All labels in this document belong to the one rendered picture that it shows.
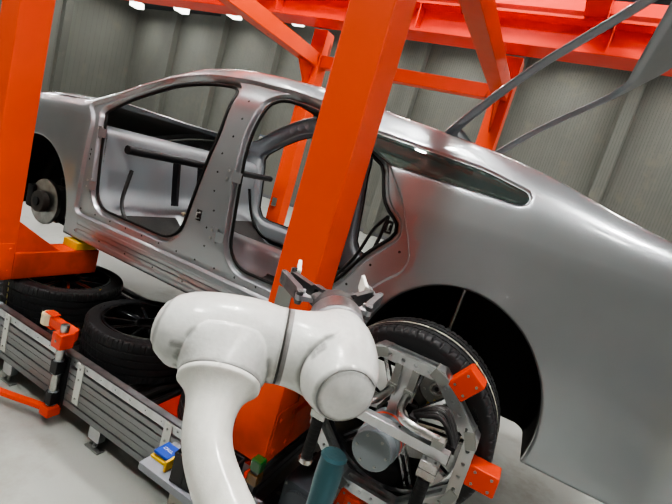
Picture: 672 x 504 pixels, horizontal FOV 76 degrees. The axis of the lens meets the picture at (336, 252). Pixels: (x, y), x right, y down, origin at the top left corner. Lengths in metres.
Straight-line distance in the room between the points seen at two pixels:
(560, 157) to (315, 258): 12.42
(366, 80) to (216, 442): 1.18
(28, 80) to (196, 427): 2.52
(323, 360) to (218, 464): 0.15
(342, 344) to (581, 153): 13.21
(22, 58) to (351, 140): 1.92
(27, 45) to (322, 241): 1.96
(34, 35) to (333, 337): 2.55
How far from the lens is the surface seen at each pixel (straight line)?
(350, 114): 1.45
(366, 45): 1.50
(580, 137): 13.72
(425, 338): 1.51
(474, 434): 1.48
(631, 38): 4.16
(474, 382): 1.43
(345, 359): 0.52
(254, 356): 0.54
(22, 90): 2.87
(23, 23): 2.86
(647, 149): 13.70
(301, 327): 0.56
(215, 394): 0.53
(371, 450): 1.43
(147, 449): 2.30
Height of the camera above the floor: 1.61
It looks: 10 degrees down
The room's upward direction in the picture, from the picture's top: 16 degrees clockwise
